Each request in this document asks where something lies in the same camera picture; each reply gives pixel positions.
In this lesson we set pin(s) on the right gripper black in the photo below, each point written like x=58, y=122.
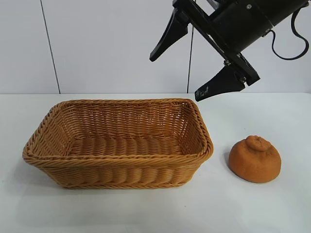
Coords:
x=238, y=26

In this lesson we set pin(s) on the orange-brown bread bun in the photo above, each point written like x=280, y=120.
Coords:
x=252, y=165

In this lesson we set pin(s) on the woven wicker basket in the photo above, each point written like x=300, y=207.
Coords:
x=121, y=170

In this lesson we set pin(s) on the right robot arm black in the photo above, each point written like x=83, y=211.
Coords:
x=286, y=9

